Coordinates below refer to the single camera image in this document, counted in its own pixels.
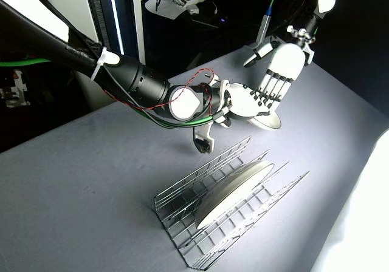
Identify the black box with blue light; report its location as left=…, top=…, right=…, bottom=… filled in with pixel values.
left=188, top=1, right=229, bottom=30

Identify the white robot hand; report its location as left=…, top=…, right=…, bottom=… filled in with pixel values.
left=243, top=42, right=305, bottom=109
left=225, top=82, right=274, bottom=120

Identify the white paper sheet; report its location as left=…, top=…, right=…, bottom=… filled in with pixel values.
left=145, top=0, right=189, bottom=20

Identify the wire dish rack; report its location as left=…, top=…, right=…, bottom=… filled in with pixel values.
left=153, top=137, right=311, bottom=269

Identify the grey table cloth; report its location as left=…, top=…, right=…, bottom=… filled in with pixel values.
left=0, top=46, right=389, bottom=272

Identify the green cable with grey plug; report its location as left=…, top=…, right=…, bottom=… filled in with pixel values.
left=254, top=0, right=287, bottom=46

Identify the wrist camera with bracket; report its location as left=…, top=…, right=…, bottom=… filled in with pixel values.
left=299, top=46, right=315, bottom=66
left=192, top=124, right=216, bottom=154

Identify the white cabinet with blue light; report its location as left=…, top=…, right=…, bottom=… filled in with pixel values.
left=39, top=0, right=146, bottom=66

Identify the white plate with black rim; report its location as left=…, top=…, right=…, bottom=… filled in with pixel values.
left=247, top=110, right=282, bottom=131
left=194, top=160, right=275, bottom=231

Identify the white plastic bracket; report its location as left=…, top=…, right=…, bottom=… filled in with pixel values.
left=0, top=70, right=31, bottom=109

